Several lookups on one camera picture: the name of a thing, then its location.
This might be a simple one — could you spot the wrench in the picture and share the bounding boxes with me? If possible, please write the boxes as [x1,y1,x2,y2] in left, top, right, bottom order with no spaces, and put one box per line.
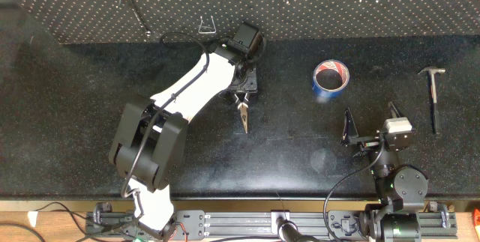
[118,0,153,37]

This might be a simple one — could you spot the mounting rail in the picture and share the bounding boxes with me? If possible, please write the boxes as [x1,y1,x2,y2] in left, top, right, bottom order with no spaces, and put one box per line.
[85,201,460,242]

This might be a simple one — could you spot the black cable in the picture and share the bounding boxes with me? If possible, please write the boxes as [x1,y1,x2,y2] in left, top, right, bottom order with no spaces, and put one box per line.
[322,140,388,241]
[120,31,211,202]

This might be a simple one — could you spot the black pegboard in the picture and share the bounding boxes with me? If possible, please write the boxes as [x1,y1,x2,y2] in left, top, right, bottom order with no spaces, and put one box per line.
[0,0,480,45]

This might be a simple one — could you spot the hammer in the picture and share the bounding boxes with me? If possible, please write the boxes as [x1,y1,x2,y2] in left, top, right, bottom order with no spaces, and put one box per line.
[417,65,447,136]

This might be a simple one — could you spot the roll of blue tape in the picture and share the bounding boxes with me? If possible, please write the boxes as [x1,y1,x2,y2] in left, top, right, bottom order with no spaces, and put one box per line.
[311,58,351,101]

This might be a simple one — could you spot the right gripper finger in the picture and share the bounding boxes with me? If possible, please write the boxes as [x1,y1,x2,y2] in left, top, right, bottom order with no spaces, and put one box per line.
[387,101,404,120]
[340,106,361,146]

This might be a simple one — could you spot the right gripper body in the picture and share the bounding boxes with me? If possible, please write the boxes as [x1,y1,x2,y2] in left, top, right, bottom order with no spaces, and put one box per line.
[342,130,416,153]

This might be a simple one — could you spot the black and white pliers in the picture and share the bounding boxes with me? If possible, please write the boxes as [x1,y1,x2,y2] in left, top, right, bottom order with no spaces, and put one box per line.
[229,91,251,135]

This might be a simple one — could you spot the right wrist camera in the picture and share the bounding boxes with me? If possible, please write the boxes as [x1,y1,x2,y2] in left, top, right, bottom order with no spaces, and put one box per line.
[382,116,414,135]

